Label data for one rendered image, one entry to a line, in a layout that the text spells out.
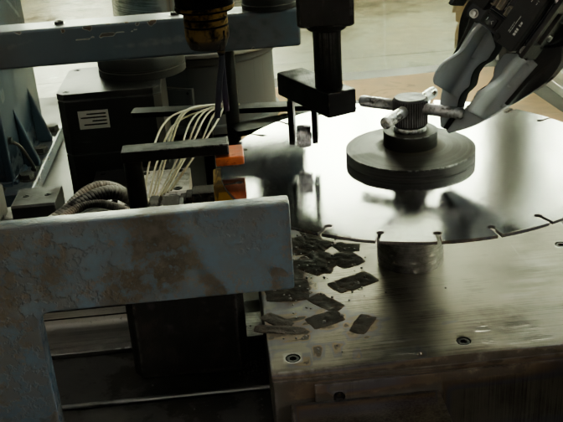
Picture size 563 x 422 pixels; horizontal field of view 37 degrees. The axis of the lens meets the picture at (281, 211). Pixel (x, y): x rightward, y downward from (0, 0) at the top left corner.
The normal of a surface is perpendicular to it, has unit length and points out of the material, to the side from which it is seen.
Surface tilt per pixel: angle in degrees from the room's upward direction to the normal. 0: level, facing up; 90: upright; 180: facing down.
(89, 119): 90
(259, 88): 89
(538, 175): 0
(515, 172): 0
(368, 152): 5
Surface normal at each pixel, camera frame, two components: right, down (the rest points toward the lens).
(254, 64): 0.74, 0.22
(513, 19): -0.58, 0.18
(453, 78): 0.66, 0.62
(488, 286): -0.06, -0.91
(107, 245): 0.08, 0.41
